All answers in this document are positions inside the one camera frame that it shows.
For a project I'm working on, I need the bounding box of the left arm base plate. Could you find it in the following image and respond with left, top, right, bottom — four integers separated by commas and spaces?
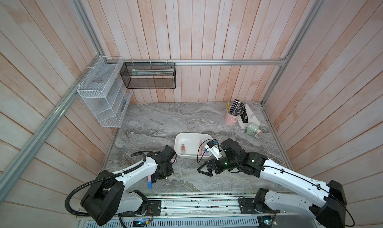
124, 200, 162, 217

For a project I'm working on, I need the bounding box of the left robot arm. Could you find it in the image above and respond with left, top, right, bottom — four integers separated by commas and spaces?
64, 146, 177, 226

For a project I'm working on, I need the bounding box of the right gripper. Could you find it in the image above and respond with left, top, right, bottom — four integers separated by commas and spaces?
197, 156, 240, 177

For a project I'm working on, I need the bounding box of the white book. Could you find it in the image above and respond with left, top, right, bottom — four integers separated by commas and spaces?
237, 104, 260, 129

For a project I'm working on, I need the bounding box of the white wire shelf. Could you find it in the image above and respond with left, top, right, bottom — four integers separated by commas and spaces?
77, 56, 133, 128

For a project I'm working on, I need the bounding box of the green pencil sharpener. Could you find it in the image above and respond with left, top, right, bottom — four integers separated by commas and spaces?
246, 122, 262, 137

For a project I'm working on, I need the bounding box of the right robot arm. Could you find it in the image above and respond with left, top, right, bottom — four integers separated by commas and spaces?
196, 138, 350, 228

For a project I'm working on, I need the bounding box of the black mesh basket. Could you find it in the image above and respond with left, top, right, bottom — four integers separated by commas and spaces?
120, 62, 177, 89

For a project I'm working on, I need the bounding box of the black stapler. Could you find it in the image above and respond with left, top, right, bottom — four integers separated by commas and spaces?
240, 107, 248, 123

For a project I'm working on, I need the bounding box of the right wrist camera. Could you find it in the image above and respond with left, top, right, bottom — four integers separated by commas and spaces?
205, 140, 222, 160

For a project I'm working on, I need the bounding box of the white storage box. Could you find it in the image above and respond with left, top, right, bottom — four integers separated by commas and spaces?
174, 132, 212, 159

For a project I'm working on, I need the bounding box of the pink pen cup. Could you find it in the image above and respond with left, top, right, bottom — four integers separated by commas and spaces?
224, 111, 239, 126

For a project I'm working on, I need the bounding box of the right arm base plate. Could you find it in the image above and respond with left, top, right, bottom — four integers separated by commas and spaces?
238, 196, 280, 215

